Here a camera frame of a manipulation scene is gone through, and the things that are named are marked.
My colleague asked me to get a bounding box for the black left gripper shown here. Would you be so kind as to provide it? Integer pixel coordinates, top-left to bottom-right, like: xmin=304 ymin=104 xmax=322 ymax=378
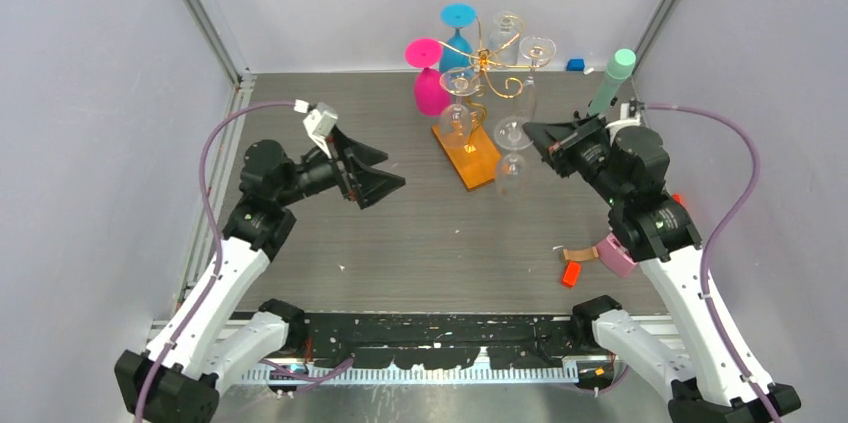
xmin=277 ymin=126 xmax=405 ymax=208

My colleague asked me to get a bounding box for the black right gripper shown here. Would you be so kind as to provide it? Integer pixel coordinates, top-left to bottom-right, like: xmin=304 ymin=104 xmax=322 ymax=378
xmin=522 ymin=113 xmax=626 ymax=207

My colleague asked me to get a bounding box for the clear wine glass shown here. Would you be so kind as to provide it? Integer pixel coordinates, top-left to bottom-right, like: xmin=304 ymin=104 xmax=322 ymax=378
xmin=493 ymin=116 xmax=532 ymax=199
xmin=438 ymin=67 xmax=479 ymax=149
xmin=488 ymin=11 xmax=524 ymax=65

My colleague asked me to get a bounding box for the pink wine glass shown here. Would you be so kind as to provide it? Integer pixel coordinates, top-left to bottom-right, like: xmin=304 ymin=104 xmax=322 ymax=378
xmin=404 ymin=38 xmax=451 ymax=117

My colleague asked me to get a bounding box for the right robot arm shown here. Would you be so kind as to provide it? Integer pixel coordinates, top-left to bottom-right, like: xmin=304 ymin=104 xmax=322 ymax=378
xmin=523 ymin=117 xmax=801 ymax=422

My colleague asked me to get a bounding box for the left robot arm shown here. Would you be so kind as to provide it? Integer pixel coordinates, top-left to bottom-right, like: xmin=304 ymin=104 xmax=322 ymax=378
xmin=115 ymin=128 xmax=406 ymax=422

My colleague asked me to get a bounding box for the clear flute glass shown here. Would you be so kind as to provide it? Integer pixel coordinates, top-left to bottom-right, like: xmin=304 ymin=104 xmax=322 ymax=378
xmin=515 ymin=36 xmax=557 ymax=121

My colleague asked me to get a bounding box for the blue wine glass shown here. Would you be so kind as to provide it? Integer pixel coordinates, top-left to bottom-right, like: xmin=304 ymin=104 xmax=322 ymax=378
xmin=439 ymin=3 xmax=476 ymax=73

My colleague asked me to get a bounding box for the small blue block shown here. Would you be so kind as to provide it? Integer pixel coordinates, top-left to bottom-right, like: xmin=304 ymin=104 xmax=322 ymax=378
xmin=566 ymin=58 xmax=586 ymax=72

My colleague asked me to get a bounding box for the green microphone on tripod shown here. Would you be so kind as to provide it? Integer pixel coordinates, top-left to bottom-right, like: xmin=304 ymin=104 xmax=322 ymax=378
xmin=572 ymin=48 xmax=637 ymax=120

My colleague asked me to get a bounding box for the small orange block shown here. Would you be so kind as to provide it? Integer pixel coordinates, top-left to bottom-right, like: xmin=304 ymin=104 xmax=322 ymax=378
xmin=560 ymin=261 xmax=582 ymax=288

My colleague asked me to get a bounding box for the black base bar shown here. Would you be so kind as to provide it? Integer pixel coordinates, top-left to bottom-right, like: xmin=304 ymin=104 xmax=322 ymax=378
xmin=285 ymin=313 xmax=609 ymax=370

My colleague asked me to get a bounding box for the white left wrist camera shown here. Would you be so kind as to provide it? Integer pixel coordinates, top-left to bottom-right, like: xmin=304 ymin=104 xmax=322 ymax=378
xmin=303 ymin=102 xmax=338 ymax=157

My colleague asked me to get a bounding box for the gold wire glass rack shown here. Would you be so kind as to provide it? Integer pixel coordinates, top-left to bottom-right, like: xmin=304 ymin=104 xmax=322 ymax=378
xmin=432 ymin=13 xmax=522 ymax=191

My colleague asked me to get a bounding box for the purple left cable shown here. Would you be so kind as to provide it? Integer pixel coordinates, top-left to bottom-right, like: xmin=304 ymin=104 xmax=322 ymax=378
xmin=132 ymin=99 xmax=310 ymax=423

